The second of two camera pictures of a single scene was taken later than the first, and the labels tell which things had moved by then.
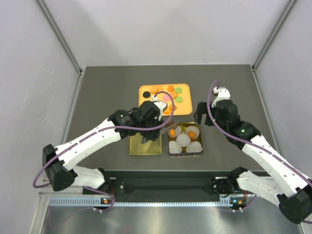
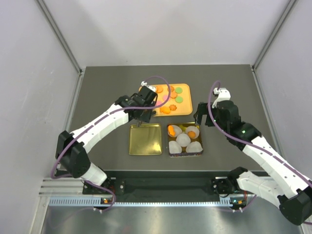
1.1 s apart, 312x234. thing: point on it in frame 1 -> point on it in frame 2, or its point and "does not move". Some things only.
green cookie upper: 178,89 does not move
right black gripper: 203,109 does not move
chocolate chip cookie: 191,134 does not move
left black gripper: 153,135 -> 146,118
